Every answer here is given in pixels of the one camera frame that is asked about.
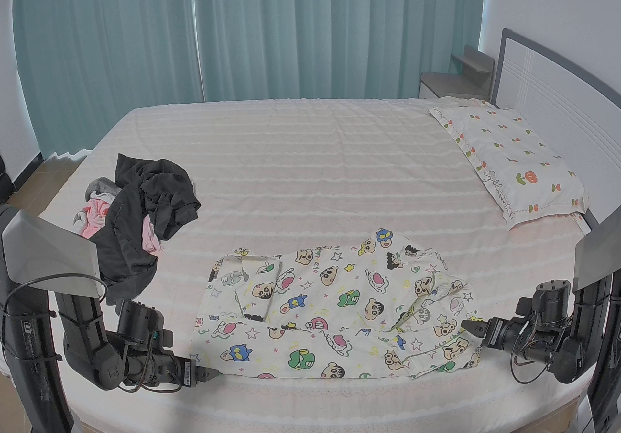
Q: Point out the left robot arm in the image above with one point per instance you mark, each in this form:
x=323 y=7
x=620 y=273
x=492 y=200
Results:
x=77 y=324

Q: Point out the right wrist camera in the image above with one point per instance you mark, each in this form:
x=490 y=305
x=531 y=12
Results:
x=525 y=308

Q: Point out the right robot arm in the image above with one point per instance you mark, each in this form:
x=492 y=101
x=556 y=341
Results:
x=594 y=305

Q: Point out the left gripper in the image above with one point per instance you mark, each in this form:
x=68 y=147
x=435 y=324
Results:
x=174 y=370

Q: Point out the pile of clothes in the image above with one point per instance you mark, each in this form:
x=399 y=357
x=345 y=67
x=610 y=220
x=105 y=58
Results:
x=145 y=198

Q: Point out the bed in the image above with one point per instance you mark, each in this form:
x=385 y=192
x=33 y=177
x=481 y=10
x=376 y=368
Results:
x=310 y=169

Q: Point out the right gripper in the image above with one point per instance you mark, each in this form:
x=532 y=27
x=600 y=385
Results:
x=507 y=335

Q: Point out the grey white bedside table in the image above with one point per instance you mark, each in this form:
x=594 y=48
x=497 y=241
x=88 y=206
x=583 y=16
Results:
x=456 y=81

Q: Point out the white printed pyjama top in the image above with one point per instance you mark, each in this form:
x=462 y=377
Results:
x=339 y=314

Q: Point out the blue-green curtain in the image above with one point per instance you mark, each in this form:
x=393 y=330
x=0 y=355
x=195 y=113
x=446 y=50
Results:
x=339 y=18
x=106 y=42

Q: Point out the white printed pillow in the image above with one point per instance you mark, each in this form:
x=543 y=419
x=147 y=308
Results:
x=514 y=159

